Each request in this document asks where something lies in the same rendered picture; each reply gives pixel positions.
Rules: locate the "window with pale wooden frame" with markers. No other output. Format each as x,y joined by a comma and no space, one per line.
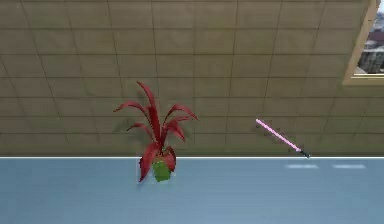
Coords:
366,50

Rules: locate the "red leafed house plant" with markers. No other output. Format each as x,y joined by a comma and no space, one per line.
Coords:
155,123

